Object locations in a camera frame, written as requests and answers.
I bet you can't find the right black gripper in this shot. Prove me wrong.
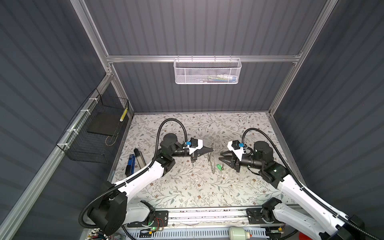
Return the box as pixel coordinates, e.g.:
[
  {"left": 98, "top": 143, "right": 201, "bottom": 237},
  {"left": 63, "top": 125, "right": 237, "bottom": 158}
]
[{"left": 218, "top": 149, "right": 263, "bottom": 172}]

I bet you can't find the metal perforated ring disc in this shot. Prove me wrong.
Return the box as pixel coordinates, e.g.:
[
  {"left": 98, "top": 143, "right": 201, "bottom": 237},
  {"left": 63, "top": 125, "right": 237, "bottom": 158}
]
[{"left": 208, "top": 144, "right": 216, "bottom": 175}]

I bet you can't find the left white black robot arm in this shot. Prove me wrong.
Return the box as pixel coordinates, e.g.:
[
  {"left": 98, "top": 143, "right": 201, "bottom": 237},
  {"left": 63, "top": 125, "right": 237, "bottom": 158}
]
[{"left": 78, "top": 118, "right": 213, "bottom": 235}]

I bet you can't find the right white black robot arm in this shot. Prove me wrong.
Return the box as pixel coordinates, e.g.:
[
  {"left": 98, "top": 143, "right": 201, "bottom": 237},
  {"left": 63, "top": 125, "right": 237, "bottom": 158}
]
[{"left": 219, "top": 128, "right": 377, "bottom": 240}]

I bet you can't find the white cylinder canister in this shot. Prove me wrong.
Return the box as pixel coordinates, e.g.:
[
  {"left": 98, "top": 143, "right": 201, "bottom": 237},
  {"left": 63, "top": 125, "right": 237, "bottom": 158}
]
[{"left": 229, "top": 227, "right": 252, "bottom": 240}]

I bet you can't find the blue black tool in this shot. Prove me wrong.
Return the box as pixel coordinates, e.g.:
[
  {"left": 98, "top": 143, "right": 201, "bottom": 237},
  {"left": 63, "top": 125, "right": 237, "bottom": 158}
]
[{"left": 125, "top": 149, "right": 147, "bottom": 177}]

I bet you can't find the yellow marker in basket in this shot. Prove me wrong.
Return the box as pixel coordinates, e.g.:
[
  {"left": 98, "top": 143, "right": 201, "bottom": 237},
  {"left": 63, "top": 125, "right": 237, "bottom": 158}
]
[{"left": 120, "top": 108, "right": 128, "bottom": 122}]

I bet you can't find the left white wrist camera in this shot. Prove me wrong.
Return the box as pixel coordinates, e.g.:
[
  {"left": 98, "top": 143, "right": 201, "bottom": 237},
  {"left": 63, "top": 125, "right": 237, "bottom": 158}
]
[{"left": 185, "top": 138, "right": 204, "bottom": 155}]

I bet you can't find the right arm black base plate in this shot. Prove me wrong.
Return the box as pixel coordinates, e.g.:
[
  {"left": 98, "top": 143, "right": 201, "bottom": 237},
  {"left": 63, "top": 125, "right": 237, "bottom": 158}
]
[{"left": 246, "top": 208, "right": 282, "bottom": 224}]

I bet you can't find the white slotted cable duct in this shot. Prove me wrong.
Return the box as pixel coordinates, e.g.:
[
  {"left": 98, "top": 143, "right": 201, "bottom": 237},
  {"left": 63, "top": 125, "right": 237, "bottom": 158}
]
[{"left": 128, "top": 227, "right": 270, "bottom": 240}]

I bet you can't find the white mesh wall basket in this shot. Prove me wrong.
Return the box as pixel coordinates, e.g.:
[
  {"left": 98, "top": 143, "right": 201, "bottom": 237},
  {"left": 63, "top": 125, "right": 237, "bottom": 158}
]
[{"left": 173, "top": 57, "right": 242, "bottom": 85}]

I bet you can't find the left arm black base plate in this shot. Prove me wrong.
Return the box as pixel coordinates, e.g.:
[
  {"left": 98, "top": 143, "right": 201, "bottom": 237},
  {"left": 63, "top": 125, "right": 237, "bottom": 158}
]
[{"left": 126, "top": 211, "right": 169, "bottom": 228}]

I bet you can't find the black wire wall basket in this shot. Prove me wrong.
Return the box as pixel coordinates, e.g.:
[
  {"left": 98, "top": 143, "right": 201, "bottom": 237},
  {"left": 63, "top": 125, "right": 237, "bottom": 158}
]
[{"left": 57, "top": 90, "right": 130, "bottom": 164}]

